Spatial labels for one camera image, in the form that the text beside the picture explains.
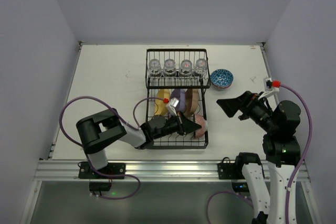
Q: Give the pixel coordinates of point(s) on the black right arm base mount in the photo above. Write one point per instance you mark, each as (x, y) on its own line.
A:
(229, 170)

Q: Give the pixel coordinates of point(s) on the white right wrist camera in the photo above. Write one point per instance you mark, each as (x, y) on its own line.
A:
(271, 88)

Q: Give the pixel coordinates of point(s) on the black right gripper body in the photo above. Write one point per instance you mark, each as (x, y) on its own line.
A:
(245, 107)

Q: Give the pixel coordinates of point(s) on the orange patterned ceramic bowl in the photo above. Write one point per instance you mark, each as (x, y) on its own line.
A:
(221, 88)

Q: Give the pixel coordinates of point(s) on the yellow textured bowl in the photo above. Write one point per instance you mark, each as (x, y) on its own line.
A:
(160, 105)

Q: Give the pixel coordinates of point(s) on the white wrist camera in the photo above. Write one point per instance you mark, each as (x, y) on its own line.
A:
(173, 107)
(271, 88)

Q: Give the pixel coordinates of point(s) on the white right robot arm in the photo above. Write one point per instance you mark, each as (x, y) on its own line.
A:
(277, 203)

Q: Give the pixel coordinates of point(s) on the clear drinking glass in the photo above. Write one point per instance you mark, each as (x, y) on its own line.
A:
(200, 68)
(169, 69)
(185, 68)
(155, 69)

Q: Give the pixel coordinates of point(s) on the purple textured bowl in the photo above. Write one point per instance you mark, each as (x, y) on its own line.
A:
(181, 96)

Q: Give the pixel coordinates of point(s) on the blue triangle patterned bowl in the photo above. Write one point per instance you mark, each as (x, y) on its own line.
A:
(221, 77)

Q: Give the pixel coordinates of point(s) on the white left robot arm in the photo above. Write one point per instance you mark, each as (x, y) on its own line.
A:
(102, 129)

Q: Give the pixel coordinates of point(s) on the aluminium mounting rail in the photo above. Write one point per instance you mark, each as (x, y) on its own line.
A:
(145, 171)

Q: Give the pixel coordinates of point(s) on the pink floral patterned bowl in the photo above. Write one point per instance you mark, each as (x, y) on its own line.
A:
(203, 123)

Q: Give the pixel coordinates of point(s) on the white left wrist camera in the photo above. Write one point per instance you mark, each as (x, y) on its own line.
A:
(173, 107)

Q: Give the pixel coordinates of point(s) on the brown textured bowl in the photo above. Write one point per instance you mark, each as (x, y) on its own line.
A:
(191, 102)

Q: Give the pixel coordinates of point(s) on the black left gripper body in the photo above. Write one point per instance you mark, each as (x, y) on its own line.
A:
(179, 123)

